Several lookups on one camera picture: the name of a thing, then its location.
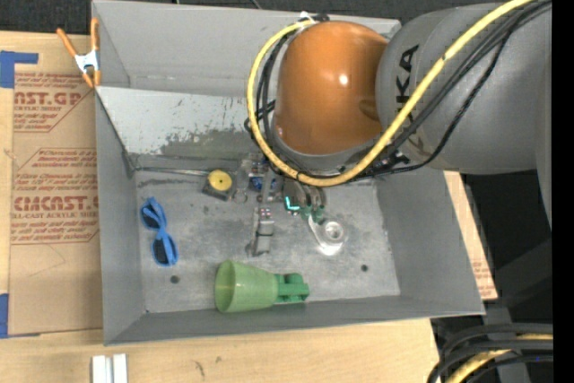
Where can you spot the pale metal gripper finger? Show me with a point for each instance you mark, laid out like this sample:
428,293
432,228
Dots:
264,233
256,180

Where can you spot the green spray bottle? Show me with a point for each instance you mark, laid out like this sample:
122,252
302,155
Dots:
251,289

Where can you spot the blue sunglasses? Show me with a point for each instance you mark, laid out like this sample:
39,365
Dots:
152,216

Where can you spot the brown cardboard board red print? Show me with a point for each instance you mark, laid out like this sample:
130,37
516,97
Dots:
54,273

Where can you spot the grey metal bin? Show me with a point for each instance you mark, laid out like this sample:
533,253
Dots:
202,237

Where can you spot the clear glass cup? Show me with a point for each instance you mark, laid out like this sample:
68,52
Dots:
334,232

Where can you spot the yellow round object dark base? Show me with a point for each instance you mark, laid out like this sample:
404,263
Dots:
220,181

